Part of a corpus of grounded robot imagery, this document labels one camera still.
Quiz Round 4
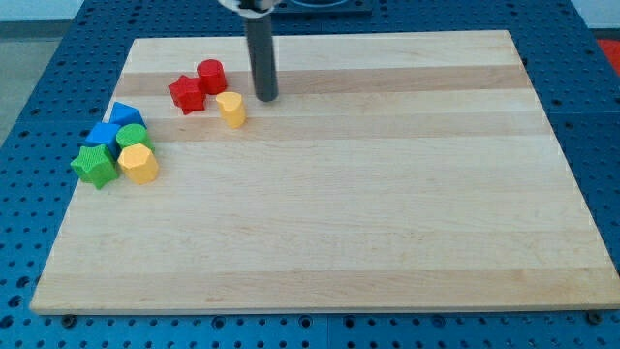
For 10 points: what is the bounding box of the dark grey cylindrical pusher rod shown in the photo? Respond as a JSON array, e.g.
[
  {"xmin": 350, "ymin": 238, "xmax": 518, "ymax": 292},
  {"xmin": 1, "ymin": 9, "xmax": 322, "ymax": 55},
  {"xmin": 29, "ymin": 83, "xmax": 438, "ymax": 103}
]
[{"xmin": 244, "ymin": 16, "xmax": 279, "ymax": 102}]

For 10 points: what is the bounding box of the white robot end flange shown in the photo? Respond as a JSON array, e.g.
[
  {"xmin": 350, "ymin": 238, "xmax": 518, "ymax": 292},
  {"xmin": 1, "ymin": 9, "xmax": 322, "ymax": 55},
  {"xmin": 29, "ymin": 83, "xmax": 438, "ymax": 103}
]
[{"xmin": 218, "ymin": 0, "xmax": 282, "ymax": 18}]

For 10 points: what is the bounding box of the yellow heart block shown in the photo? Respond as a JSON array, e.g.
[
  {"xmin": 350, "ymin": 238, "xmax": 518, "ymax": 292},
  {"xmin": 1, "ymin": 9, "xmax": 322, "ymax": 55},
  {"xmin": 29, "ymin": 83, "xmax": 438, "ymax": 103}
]
[{"xmin": 215, "ymin": 91, "xmax": 247, "ymax": 129}]

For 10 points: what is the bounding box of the red star block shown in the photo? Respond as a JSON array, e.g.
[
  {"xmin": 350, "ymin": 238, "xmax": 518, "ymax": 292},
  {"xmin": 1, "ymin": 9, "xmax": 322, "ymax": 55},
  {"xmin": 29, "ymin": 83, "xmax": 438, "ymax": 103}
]
[{"xmin": 168, "ymin": 75, "xmax": 206, "ymax": 115}]

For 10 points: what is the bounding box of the green star block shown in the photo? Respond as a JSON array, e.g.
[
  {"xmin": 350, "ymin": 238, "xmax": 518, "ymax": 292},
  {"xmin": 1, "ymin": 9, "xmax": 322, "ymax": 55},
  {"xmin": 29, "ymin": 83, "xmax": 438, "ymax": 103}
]
[{"xmin": 70, "ymin": 144, "xmax": 119, "ymax": 189}]

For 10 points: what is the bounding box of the red cylinder block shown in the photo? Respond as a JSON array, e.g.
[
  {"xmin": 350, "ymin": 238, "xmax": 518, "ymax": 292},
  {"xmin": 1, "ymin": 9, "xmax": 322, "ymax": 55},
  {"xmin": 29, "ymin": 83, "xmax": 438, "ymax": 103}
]
[{"xmin": 197, "ymin": 59, "xmax": 228, "ymax": 95}]

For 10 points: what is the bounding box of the blue triangle block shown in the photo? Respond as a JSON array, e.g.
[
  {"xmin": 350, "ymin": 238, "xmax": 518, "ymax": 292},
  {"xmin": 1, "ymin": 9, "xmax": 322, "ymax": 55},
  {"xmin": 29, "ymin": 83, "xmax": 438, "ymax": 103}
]
[{"xmin": 108, "ymin": 102, "xmax": 146, "ymax": 127}]

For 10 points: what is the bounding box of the green cylinder block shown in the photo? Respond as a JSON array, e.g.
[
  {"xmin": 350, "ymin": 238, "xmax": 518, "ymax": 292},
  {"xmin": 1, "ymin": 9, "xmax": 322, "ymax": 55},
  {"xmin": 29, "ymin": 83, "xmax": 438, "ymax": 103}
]
[{"xmin": 115, "ymin": 123, "xmax": 154, "ymax": 150}]

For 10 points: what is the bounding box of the yellow hexagon block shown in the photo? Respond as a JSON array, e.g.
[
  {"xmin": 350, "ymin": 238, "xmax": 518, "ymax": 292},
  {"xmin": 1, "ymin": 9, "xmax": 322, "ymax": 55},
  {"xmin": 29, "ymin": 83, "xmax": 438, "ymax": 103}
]
[{"xmin": 118, "ymin": 143, "xmax": 159, "ymax": 185}]

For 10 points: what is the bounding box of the blue cube block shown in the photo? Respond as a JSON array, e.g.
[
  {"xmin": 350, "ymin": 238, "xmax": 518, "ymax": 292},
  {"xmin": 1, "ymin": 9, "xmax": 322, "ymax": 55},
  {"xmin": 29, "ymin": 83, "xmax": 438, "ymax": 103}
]
[{"xmin": 85, "ymin": 122, "xmax": 121, "ymax": 160}]

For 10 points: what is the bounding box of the light wooden board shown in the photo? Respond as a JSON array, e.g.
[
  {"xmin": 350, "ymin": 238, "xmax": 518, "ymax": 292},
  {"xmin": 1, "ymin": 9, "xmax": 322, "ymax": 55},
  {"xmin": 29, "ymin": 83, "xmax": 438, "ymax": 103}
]
[{"xmin": 30, "ymin": 30, "xmax": 619, "ymax": 315}]

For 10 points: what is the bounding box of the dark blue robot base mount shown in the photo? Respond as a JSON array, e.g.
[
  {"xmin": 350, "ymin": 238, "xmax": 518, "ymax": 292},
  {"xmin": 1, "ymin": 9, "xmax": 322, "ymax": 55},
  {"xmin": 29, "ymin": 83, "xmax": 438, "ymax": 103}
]
[{"xmin": 273, "ymin": 0, "xmax": 375, "ymax": 16}]

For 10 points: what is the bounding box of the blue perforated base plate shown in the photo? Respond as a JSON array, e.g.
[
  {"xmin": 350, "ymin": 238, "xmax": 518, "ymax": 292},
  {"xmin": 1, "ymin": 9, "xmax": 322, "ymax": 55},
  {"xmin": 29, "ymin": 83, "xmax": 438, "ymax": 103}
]
[{"xmin": 1, "ymin": 0, "xmax": 619, "ymax": 348}]

